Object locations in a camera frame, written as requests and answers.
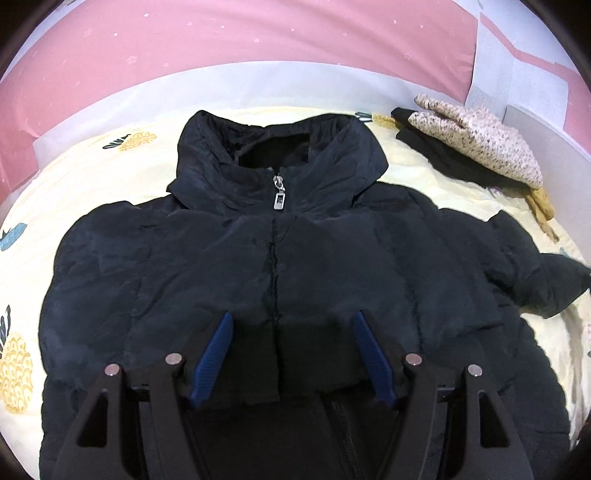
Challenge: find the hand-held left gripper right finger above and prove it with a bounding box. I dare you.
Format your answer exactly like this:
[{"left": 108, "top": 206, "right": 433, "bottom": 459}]
[{"left": 353, "top": 309, "right": 532, "bottom": 480}]

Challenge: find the black folded garment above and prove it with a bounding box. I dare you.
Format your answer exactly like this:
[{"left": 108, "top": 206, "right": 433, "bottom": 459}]
[{"left": 392, "top": 107, "right": 532, "bottom": 191}]

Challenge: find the mustard yellow garment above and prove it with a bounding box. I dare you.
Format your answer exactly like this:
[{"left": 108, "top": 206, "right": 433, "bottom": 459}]
[{"left": 524, "top": 187, "right": 560, "bottom": 243}]

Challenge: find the speckled cream garment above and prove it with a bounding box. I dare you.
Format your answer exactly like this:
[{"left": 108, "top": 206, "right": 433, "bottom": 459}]
[{"left": 409, "top": 95, "right": 543, "bottom": 190}]

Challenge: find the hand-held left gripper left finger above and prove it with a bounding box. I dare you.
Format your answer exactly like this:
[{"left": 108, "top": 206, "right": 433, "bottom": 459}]
[{"left": 60, "top": 311, "right": 234, "bottom": 480}]

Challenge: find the black puffer jacket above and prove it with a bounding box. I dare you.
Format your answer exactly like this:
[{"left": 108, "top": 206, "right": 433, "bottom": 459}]
[{"left": 39, "top": 109, "right": 591, "bottom": 480}]

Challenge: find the pineapple print yellow bedsheet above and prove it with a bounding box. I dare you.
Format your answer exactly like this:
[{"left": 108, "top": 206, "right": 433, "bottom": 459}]
[{"left": 0, "top": 106, "right": 591, "bottom": 462}]

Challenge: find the white bed frame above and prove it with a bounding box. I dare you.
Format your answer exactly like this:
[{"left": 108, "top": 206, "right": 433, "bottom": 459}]
[{"left": 34, "top": 60, "right": 591, "bottom": 195}]

